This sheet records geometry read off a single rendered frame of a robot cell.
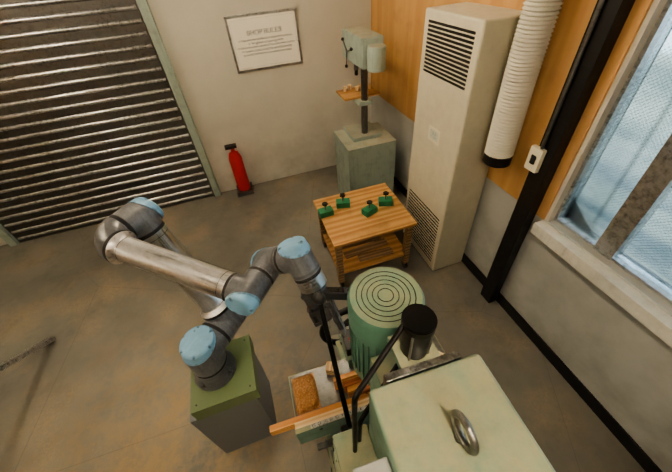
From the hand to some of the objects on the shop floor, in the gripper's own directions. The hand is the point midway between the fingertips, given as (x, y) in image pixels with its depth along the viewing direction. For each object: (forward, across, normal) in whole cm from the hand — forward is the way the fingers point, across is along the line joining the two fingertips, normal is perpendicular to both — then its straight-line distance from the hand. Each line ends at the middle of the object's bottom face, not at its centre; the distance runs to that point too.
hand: (345, 331), depth 105 cm
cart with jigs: (+57, -166, +18) cm, 176 cm away
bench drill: (+29, -246, +50) cm, 253 cm away
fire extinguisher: (-26, -284, -74) cm, 295 cm away
